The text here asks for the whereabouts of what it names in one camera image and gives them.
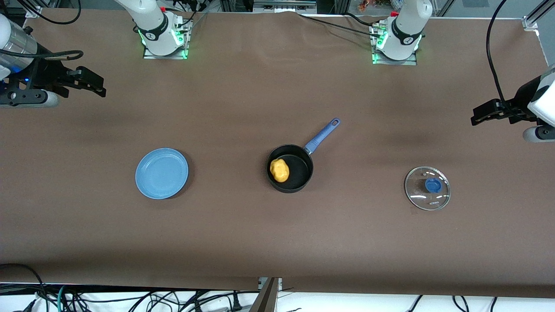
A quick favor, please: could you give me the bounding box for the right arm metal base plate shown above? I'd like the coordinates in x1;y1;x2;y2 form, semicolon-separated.
143;13;190;60

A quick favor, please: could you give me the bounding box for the black saucepan blue handle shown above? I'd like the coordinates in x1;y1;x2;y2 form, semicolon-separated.
266;117;342;194

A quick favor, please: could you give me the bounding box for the aluminium corner frame profile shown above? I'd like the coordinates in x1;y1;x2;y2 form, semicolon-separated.
522;0;555;31

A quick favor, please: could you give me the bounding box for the black cable on cover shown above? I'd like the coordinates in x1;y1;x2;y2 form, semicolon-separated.
299;13;383;38

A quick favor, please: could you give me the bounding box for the brown table cover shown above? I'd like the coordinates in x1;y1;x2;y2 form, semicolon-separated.
0;10;555;298

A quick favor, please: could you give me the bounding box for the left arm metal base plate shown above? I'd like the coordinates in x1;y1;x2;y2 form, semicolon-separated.
372;22;418;66

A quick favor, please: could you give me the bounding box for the black looped floor cable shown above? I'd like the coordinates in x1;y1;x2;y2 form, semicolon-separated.
0;263;49;312

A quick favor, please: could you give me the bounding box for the yellow potato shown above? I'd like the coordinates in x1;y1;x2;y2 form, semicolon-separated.
270;158;290;183

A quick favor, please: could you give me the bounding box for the aluminium profile beam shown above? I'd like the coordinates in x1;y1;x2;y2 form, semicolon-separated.
249;277;283;312

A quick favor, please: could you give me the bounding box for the blue round plate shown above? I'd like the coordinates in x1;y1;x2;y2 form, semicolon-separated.
135;148;189;200

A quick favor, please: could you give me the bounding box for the glass lid blue knob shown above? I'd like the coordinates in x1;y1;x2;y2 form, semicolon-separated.
405;166;451;211

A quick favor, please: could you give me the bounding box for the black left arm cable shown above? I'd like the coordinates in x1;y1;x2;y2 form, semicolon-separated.
486;0;521;114

